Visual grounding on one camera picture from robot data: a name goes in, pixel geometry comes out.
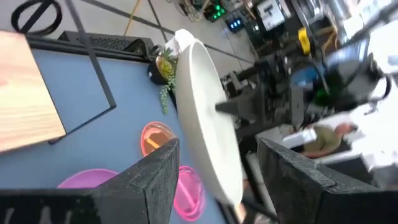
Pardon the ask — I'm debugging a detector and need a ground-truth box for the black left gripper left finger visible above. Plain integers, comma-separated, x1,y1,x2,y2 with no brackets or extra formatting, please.
0,138,181,224

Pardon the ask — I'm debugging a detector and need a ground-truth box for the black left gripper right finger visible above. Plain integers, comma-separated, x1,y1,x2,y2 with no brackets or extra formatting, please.
257,138,398,224

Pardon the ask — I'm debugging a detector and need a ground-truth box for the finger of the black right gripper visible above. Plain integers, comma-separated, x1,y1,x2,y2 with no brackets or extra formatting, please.
215,93,261,122

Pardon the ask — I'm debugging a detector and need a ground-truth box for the cream white plate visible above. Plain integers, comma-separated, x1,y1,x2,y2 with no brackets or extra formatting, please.
175,39,244,206

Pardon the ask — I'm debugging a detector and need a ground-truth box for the opaque purple plate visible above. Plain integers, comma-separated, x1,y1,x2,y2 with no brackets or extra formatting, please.
57,169,119,190

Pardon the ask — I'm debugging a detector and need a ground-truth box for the clear pink plate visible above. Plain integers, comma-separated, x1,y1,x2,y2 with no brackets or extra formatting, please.
173,166,206,222

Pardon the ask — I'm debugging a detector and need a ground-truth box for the clear orange plate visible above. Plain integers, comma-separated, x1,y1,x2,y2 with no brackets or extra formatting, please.
140,121,177,157

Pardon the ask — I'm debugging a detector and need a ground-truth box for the person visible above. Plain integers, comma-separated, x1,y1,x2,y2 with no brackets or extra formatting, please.
300,122,359,159

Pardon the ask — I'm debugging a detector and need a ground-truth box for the succulent plant in black pot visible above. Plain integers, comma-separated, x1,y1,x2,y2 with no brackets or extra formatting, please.
147,46,180,115

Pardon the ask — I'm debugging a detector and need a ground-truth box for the black device with blue lights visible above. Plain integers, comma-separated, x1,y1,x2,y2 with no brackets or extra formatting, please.
225,17,246,34

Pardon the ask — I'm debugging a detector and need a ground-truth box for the black device with green lights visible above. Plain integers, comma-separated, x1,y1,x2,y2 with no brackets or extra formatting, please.
204,2,227,23

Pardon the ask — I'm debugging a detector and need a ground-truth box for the black perforated computer case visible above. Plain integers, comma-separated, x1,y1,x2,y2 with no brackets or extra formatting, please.
57,30,155,59

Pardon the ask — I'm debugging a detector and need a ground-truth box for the yellow floor cable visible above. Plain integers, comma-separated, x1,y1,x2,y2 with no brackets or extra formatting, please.
123,0,141,37

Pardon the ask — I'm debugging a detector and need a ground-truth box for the black coiled floor cable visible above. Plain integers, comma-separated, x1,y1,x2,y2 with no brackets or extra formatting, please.
11,0,63,35

